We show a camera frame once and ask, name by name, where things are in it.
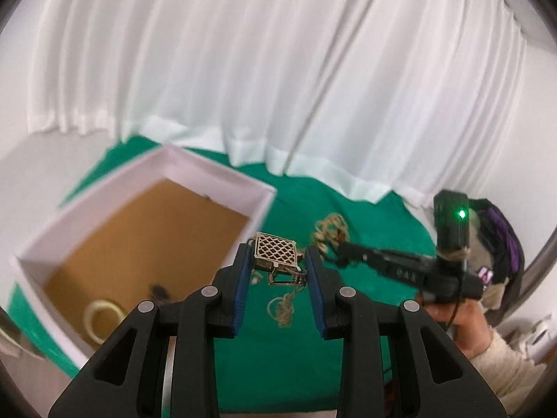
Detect black and purple bag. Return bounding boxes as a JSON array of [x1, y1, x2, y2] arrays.
[[468, 198, 529, 327]]

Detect green cloth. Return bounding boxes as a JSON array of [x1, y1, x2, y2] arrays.
[[9, 135, 438, 414]]

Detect white plastic object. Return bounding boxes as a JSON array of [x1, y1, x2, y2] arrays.
[[524, 313, 551, 358]]

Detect thin gold chain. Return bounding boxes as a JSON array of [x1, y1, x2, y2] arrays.
[[313, 212, 349, 262]]

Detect person's right hand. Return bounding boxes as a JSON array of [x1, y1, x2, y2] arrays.
[[415, 289, 492, 358]]

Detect white cardboard box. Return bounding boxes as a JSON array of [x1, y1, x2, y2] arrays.
[[9, 146, 278, 369]]

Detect person's right forearm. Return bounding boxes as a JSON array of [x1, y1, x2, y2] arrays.
[[468, 326, 547, 416]]

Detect gold lattice pendant necklace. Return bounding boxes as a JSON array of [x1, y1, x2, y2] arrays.
[[248, 232, 309, 329]]

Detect white curtain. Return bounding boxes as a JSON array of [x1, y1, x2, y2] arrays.
[[26, 0, 529, 210]]

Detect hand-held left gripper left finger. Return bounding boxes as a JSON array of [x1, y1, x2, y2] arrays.
[[48, 243, 257, 418]]

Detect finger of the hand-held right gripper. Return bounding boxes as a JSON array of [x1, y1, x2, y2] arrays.
[[336, 241, 384, 271]]

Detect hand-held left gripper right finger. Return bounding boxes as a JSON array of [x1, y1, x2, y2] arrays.
[[304, 246, 508, 418]]

